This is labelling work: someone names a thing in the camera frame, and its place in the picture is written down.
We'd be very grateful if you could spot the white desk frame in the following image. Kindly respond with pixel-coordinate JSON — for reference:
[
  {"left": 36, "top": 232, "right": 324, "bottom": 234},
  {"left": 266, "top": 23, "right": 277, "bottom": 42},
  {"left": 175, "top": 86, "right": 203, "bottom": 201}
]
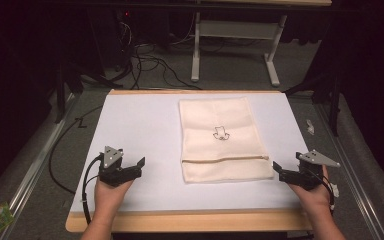
[{"left": 190, "top": 11, "right": 288, "bottom": 88}]

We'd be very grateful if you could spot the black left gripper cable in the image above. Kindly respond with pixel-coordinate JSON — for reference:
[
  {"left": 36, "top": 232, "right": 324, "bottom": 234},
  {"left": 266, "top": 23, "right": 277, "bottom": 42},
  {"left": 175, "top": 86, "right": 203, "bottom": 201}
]
[{"left": 81, "top": 153, "right": 105, "bottom": 226}]

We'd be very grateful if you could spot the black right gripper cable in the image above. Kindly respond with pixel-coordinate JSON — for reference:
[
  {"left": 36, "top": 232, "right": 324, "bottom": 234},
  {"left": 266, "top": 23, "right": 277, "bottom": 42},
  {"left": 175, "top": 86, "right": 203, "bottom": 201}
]
[{"left": 308, "top": 166, "right": 336, "bottom": 212}]

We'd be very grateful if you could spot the person's right hand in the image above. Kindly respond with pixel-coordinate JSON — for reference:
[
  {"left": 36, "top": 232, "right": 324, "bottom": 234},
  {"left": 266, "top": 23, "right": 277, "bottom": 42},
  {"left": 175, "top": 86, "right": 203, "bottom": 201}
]
[{"left": 287, "top": 165, "right": 333, "bottom": 219}]

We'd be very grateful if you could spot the wooden table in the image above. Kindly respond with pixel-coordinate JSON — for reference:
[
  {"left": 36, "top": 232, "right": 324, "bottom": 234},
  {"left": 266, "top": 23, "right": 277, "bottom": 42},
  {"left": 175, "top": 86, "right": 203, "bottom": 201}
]
[{"left": 65, "top": 88, "right": 315, "bottom": 234}]

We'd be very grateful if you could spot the white table mat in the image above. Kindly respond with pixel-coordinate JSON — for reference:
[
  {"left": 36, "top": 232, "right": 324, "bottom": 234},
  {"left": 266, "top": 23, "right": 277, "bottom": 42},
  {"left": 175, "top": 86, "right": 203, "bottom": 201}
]
[{"left": 70, "top": 92, "right": 310, "bottom": 214}]

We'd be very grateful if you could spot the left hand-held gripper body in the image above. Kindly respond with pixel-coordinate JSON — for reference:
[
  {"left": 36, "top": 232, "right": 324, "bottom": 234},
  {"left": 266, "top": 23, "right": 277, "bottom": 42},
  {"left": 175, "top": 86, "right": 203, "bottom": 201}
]
[{"left": 98, "top": 145, "right": 138, "bottom": 188}]

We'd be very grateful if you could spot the clear plastic scrap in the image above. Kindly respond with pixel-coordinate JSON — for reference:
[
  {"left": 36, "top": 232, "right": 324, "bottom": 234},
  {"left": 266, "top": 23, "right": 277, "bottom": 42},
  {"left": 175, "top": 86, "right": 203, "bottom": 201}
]
[{"left": 305, "top": 118, "right": 316, "bottom": 136}]

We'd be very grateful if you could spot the white cable plug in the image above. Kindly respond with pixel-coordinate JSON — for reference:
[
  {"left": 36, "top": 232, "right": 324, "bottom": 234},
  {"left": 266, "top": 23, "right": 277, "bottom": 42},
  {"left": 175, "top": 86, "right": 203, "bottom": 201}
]
[{"left": 329, "top": 182, "right": 341, "bottom": 198}]

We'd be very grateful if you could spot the long black floor cable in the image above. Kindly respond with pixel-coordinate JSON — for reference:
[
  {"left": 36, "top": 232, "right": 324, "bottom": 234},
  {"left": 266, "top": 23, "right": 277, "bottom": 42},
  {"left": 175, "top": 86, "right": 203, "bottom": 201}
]
[{"left": 48, "top": 105, "right": 104, "bottom": 196}]

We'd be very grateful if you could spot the metal floor rail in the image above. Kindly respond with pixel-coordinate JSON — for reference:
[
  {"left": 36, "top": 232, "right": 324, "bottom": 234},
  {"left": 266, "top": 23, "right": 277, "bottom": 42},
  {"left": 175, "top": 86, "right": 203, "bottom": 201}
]
[
  {"left": 0, "top": 92, "right": 77, "bottom": 240},
  {"left": 314, "top": 99, "right": 384, "bottom": 240}
]

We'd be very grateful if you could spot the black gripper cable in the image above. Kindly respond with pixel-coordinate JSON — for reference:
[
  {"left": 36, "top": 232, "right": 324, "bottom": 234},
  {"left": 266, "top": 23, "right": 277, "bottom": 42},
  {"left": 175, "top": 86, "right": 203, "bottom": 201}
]
[
  {"left": 308, "top": 166, "right": 336, "bottom": 212},
  {"left": 81, "top": 153, "right": 105, "bottom": 226}
]

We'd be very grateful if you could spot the bundle of black floor cables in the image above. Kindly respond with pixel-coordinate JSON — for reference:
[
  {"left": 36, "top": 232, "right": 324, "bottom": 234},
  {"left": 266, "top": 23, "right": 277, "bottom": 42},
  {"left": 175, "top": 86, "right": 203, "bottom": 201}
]
[{"left": 113, "top": 19, "right": 203, "bottom": 91}]

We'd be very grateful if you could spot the cream zippered cloth bag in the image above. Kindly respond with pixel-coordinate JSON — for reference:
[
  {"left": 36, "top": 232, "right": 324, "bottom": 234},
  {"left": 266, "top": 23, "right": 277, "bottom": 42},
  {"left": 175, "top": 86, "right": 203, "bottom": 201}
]
[{"left": 178, "top": 96, "right": 276, "bottom": 184}]

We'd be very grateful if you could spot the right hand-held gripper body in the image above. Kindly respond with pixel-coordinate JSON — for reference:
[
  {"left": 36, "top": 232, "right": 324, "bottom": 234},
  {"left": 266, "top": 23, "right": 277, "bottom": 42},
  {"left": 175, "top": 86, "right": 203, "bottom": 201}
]
[{"left": 294, "top": 149, "right": 341, "bottom": 192}]

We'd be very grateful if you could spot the person's left hand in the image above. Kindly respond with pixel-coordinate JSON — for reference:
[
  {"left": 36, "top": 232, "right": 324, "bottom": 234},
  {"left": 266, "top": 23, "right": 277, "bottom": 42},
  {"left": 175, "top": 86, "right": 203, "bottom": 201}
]
[{"left": 93, "top": 177, "right": 135, "bottom": 219}]

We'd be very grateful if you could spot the black metal stand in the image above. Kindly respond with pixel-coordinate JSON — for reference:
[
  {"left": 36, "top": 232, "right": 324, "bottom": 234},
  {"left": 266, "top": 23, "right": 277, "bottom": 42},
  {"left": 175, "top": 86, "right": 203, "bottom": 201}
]
[{"left": 53, "top": 59, "right": 85, "bottom": 125}]

